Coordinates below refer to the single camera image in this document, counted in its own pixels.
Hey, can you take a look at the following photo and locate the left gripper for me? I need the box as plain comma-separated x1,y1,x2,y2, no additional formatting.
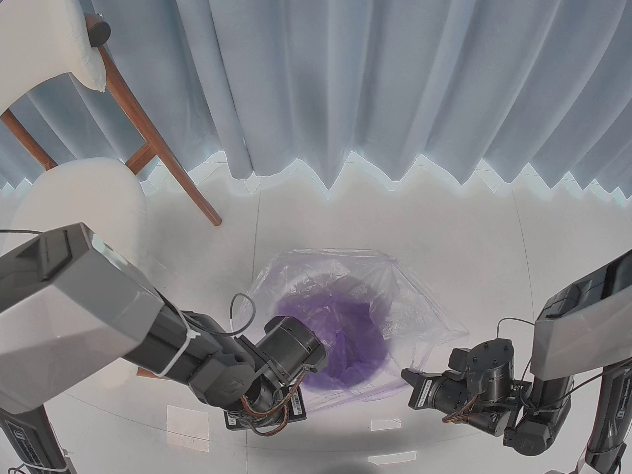
224,376,310,433

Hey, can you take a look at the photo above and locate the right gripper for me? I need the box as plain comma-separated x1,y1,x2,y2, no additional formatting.
409,371,510,436

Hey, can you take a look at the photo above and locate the purple plastic bag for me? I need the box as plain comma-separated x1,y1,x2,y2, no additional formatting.
245,247,470,408

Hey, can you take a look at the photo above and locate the white padded wooden chair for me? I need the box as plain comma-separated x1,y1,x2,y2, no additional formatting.
0,0,222,389

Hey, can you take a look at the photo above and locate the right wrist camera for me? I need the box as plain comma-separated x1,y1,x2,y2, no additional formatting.
447,348,472,374

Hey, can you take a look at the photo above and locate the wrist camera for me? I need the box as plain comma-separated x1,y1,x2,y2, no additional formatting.
301,346,328,375
447,348,472,374

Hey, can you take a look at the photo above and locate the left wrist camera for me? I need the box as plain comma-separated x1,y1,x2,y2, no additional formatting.
301,346,328,375

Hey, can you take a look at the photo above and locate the black cable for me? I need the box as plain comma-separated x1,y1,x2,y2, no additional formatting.
496,317,540,345
0,228,258,338

